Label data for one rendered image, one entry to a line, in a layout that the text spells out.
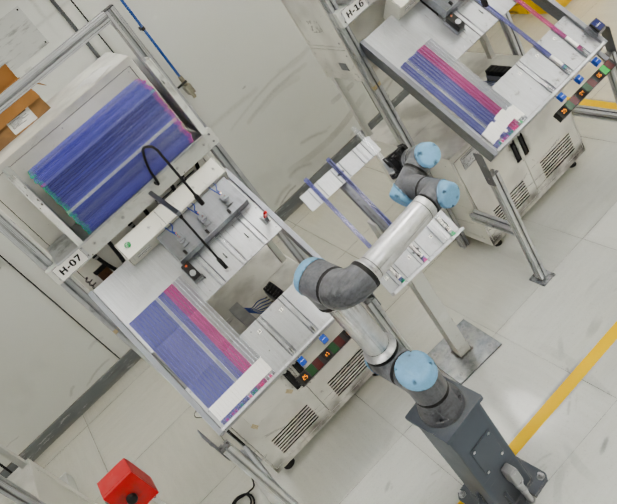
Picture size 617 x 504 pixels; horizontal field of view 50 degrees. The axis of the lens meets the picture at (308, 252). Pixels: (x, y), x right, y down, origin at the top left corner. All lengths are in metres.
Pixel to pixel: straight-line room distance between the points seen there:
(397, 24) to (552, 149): 1.02
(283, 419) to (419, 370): 1.04
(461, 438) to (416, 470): 0.65
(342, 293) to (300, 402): 1.23
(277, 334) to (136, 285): 0.56
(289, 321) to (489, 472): 0.84
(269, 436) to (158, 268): 0.89
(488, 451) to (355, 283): 0.83
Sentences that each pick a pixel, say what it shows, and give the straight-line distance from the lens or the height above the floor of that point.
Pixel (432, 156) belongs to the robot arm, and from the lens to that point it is 1.94.
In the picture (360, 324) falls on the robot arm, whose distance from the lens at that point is 1.93.
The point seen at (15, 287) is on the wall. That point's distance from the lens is 4.04.
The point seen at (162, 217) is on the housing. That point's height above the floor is 1.25.
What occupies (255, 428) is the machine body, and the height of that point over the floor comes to 0.34.
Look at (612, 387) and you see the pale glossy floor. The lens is 2.70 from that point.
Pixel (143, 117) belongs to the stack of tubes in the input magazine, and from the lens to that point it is 2.37.
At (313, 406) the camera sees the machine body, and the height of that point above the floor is 0.19.
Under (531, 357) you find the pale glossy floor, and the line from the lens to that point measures 2.86.
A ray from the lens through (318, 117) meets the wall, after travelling 4.43.
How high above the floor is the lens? 2.22
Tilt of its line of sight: 33 degrees down
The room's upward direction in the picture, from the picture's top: 37 degrees counter-clockwise
